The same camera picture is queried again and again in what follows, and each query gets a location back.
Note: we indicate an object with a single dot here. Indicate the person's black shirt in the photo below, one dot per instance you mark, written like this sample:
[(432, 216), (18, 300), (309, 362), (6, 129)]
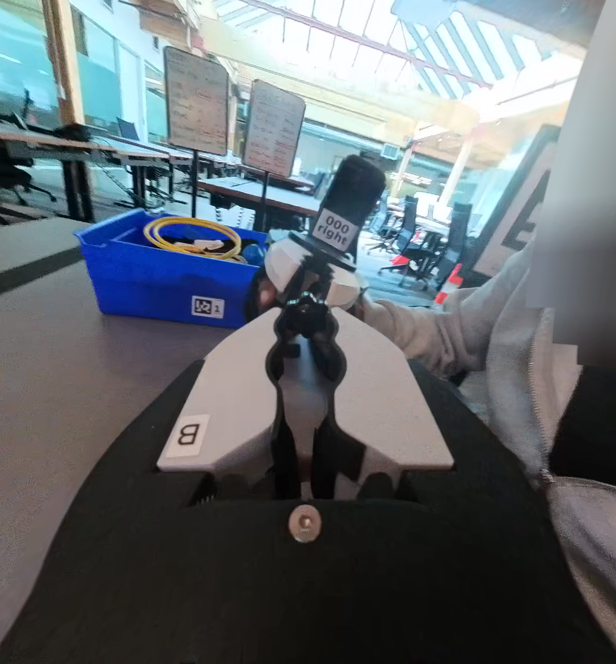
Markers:
[(598, 425)]

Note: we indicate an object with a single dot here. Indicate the person's right forearm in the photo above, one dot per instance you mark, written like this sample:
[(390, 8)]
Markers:
[(443, 332)]

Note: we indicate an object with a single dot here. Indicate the long office table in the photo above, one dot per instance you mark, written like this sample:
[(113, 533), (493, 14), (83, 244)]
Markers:
[(256, 192)]

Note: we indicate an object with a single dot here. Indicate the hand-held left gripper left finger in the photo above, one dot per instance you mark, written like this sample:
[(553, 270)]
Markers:
[(220, 410)]

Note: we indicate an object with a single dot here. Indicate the grey desk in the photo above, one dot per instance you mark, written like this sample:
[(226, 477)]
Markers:
[(38, 389)]

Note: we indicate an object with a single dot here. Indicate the black star knob screw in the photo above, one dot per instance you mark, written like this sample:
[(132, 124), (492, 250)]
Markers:
[(305, 311)]

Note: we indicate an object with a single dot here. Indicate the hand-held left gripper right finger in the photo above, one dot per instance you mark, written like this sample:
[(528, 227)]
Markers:
[(391, 410)]

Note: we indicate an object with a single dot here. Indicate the blue storage bin white label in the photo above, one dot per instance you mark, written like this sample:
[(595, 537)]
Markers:
[(131, 280)]

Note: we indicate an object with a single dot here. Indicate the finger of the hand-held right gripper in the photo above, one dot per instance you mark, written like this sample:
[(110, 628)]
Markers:
[(343, 288), (282, 264)]

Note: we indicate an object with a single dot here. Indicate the wooden office desk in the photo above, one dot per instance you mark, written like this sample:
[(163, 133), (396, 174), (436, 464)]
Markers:
[(38, 140)]

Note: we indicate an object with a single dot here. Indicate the black framed marker sign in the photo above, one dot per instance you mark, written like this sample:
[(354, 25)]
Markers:
[(515, 207)]

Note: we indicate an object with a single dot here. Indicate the black office chair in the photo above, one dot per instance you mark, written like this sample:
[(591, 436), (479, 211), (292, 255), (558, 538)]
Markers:
[(458, 233), (406, 238), (2, 176)]

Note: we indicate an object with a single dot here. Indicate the orange white traffic cone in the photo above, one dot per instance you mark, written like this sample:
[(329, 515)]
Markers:
[(450, 285)]

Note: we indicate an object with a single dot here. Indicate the glass skylight roof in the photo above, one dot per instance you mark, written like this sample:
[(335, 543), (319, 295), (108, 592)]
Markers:
[(391, 41)]

